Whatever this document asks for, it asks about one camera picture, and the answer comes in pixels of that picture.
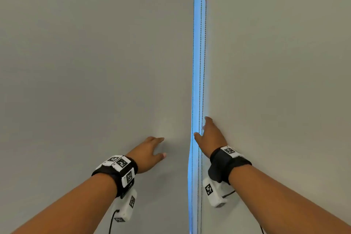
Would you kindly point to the person's left hand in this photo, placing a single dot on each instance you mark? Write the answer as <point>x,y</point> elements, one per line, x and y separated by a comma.
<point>144,154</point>

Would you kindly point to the person's right hand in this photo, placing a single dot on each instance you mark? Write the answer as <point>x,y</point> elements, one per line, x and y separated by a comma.
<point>212,140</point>

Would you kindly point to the person's left thumb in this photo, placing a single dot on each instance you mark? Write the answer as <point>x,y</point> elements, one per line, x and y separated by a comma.
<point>160,156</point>

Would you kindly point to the person's right thumb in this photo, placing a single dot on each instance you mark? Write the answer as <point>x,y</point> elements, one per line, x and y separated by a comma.
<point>198,139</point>

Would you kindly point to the person's right forearm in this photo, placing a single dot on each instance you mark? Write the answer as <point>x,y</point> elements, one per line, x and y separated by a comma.
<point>279,203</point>

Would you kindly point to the person's left forearm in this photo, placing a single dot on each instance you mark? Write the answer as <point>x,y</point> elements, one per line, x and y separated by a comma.
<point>74,206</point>

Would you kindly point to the black wristband with markers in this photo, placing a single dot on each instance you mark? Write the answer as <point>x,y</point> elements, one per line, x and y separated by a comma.
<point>226,164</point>
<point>116,172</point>

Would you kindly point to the grey roller blind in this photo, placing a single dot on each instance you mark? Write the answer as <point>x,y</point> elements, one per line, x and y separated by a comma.
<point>274,63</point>
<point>82,63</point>

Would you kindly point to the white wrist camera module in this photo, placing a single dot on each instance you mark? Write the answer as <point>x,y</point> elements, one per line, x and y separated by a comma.
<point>215,192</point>
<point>126,206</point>

